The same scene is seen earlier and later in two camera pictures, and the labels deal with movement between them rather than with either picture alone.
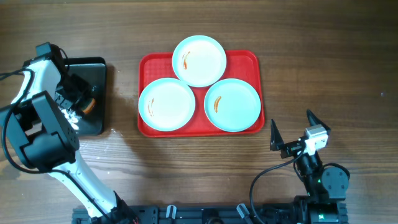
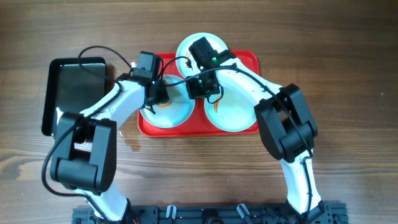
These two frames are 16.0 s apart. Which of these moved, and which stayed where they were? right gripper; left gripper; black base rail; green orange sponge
Moved: green orange sponge; left gripper; right gripper
Stayed: black base rail
